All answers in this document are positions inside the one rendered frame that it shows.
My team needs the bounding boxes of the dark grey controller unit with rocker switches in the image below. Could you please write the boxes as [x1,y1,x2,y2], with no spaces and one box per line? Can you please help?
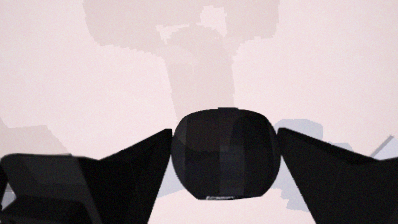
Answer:
[171,107,282,201]

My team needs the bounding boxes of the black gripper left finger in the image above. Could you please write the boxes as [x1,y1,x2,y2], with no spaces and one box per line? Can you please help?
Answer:
[0,128,173,224]

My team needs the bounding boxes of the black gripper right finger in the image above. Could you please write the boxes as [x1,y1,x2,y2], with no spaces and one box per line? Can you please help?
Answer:
[277,128,398,224]

